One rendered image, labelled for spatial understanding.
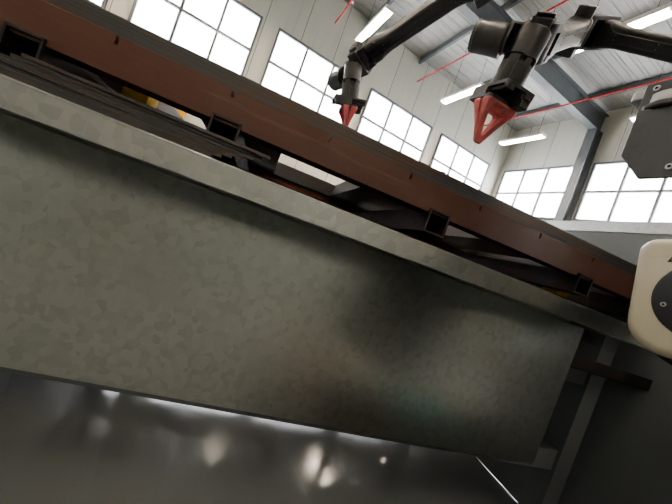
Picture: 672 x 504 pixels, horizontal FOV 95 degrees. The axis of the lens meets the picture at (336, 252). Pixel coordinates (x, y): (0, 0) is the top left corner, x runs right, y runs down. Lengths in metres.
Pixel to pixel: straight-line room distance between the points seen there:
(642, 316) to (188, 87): 0.76
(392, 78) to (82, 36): 10.71
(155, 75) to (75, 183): 0.21
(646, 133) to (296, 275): 0.59
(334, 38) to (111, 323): 10.32
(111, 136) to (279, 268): 0.30
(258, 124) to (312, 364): 0.44
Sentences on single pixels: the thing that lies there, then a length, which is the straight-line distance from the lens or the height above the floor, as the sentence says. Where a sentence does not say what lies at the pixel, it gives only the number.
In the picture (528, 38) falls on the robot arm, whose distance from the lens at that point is 0.73.
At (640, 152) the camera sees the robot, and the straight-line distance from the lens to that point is 0.68.
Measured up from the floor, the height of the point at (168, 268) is 0.51.
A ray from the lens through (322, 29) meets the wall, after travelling 10.59.
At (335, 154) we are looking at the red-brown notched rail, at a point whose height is 0.80.
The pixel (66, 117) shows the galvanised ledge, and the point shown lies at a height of 0.66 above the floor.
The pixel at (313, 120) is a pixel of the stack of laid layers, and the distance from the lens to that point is 0.66.
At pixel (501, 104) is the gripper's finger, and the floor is 0.98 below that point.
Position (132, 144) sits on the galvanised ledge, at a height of 0.66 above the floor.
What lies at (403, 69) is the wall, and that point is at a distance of 11.51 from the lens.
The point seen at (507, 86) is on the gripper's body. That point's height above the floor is 0.99.
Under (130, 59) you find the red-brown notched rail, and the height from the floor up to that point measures 0.80.
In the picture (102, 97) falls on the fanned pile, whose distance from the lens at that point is 0.51.
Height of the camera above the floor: 0.64
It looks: 1 degrees down
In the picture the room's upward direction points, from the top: 20 degrees clockwise
